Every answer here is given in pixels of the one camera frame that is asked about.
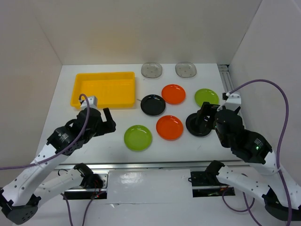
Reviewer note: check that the aluminium rail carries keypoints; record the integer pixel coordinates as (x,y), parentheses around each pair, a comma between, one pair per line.
(225,77)
(151,165)

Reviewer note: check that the yellow plastic bin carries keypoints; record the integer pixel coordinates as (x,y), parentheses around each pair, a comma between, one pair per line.
(112,90)

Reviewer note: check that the aluminium rail front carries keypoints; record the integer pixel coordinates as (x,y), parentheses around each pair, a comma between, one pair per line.
(151,165)

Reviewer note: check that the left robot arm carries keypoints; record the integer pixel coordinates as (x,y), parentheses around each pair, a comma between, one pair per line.
(20,199)

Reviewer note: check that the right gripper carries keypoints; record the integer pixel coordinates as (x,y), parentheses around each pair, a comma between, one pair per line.
(206,108)

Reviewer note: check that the orange plate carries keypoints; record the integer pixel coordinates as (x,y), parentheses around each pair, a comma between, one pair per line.
(169,127)
(173,94)

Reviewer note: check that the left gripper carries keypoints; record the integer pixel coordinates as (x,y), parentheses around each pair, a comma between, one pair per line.
(106,126)

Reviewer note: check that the black plate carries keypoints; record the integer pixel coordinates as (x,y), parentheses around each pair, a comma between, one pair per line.
(153,105)
(198,130)

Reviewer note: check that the green plate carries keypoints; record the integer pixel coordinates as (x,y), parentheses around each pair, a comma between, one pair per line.
(137,138)
(206,95)

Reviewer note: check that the clear plate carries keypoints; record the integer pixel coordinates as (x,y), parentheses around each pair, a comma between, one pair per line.
(151,70)
(185,69)

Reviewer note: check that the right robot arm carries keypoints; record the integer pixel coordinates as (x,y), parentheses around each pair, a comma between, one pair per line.
(280,194)

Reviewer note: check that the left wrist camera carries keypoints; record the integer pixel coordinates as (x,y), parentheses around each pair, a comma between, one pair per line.
(92,100)

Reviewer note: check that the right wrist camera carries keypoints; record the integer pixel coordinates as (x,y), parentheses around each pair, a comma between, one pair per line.
(232,101)

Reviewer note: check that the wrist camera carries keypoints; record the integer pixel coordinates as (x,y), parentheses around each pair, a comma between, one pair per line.
(92,100)
(232,101)

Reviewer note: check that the aluminium rail right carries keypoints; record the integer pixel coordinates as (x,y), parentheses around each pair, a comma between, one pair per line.
(225,77)

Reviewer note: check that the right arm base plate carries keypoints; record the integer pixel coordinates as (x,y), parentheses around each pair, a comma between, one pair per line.
(204,185)

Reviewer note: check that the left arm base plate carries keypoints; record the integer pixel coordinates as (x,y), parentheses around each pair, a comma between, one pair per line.
(97,188)

